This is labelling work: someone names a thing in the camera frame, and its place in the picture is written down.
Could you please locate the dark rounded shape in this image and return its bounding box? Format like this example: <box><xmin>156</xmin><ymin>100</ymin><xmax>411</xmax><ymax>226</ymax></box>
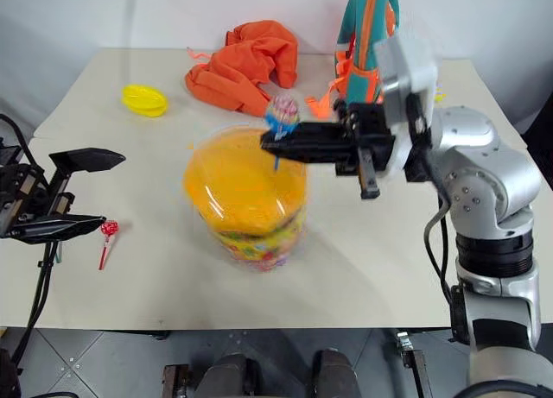
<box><xmin>311</xmin><ymin>348</ymin><xmax>362</xmax><ymax>398</ymax></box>
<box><xmin>201</xmin><ymin>352</ymin><xmax>261</xmax><ymax>398</ymax></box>

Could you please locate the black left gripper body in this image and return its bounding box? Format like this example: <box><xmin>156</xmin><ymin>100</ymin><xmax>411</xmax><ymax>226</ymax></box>
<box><xmin>0</xmin><ymin>143</ymin><xmax>75</xmax><ymax>239</ymax></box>

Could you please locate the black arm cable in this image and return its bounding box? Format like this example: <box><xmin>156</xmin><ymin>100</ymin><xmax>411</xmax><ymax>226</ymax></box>
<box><xmin>422</xmin><ymin>194</ymin><xmax>455</xmax><ymax>343</ymax></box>
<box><xmin>0</xmin><ymin>112</ymin><xmax>60</xmax><ymax>376</ymax></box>

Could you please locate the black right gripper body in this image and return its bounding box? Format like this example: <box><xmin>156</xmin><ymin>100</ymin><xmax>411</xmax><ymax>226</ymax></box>
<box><xmin>333</xmin><ymin>99</ymin><xmax>397</xmax><ymax>200</ymax></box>

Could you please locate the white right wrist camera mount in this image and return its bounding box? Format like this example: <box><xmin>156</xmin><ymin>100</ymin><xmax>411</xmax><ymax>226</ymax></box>
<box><xmin>373</xmin><ymin>34</ymin><xmax>440</xmax><ymax>175</ymax></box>

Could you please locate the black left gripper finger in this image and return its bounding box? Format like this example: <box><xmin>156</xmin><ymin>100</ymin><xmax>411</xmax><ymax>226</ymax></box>
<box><xmin>48</xmin><ymin>147</ymin><xmax>127</xmax><ymax>184</ymax></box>
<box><xmin>7</xmin><ymin>213</ymin><xmax>107</xmax><ymax>244</ymax></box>

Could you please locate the yellow plastic jar lid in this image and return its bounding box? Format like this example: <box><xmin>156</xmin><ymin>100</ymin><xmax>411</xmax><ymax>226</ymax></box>
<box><xmin>120</xmin><ymin>83</ymin><xmax>169</xmax><ymax>118</ymax></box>

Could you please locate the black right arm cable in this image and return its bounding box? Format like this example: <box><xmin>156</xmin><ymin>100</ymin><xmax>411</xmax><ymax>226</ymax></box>
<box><xmin>422</xmin><ymin>194</ymin><xmax>455</xmax><ymax>343</ymax></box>

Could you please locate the red lollipop with red stick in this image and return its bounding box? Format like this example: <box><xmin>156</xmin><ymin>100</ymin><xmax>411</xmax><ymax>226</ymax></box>
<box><xmin>98</xmin><ymin>219</ymin><xmax>119</xmax><ymax>271</ymax></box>

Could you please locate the pink and blue swirl lollipop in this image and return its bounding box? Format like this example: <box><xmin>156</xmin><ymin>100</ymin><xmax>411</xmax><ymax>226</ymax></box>
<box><xmin>264</xmin><ymin>93</ymin><xmax>301</xmax><ymax>171</ymax></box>

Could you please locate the clear jar with yellow liner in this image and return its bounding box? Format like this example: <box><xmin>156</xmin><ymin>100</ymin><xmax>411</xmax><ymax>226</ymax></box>
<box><xmin>182</xmin><ymin>125</ymin><xmax>308</xmax><ymax>273</ymax></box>

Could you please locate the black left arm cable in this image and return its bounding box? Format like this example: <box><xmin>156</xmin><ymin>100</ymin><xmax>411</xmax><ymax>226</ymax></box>
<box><xmin>0</xmin><ymin>112</ymin><xmax>60</xmax><ymax>376</ymax></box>

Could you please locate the teal and orange backpack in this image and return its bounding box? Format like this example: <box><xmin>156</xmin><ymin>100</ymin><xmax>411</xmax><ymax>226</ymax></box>
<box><xmin>304</xmin><ymin>0</ymin><xmax>401</xmax><ymax>119</ymax></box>

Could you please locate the orange crumpled cloth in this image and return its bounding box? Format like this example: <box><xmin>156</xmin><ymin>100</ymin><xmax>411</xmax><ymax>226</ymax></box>
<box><xmin>185</xmin><ymin>20</ymin><xmax>300</xmax><ymax>117</ymax></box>

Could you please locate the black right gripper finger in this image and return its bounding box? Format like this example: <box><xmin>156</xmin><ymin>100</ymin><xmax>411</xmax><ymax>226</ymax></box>
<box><xmin>260</xmin><ymin>139</ymin><xmax>359</xmax><ymax>167</ymax></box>
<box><xmin>274</xmin><ymin>121</ymin><xmax>347</xmax><ymax>148</ymax></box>

